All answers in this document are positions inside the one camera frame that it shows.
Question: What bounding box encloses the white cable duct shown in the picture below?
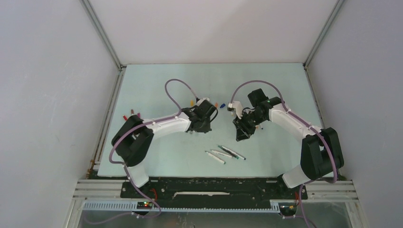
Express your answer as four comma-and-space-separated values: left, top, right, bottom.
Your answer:
82, 200, 280, 213

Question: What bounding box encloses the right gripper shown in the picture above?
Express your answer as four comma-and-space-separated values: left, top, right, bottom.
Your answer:
233, 111, 267, 142

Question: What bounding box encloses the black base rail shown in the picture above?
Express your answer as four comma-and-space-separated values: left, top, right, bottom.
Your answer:
120, 177, 299, 209

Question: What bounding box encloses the right controller board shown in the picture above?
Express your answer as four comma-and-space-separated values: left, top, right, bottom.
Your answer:
280, 205, 296, 213

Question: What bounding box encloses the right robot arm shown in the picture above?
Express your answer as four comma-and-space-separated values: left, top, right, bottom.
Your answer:
228, 89, 345, 199

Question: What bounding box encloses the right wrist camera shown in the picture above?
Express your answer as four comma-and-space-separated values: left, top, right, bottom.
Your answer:
227, 101, 243, 119

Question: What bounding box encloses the left controller board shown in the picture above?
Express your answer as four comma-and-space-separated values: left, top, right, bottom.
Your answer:
136, 201, 154, 209

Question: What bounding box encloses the green cap marker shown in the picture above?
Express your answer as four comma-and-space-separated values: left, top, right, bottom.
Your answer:
205, 151, 226, 164

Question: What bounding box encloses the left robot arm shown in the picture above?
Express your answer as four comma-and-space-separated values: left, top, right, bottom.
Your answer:
109, 98, 218, 198

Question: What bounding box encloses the navy blue cap pen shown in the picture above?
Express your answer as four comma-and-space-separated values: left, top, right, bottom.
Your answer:
222, 146, 246, 160

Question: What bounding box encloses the controller board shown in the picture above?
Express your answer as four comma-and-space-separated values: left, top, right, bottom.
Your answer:
136, 201, 154, 209
280, 205, 296, 213

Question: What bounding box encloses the grey cap marker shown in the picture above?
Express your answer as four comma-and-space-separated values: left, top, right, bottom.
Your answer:
211, 150, 233, 158

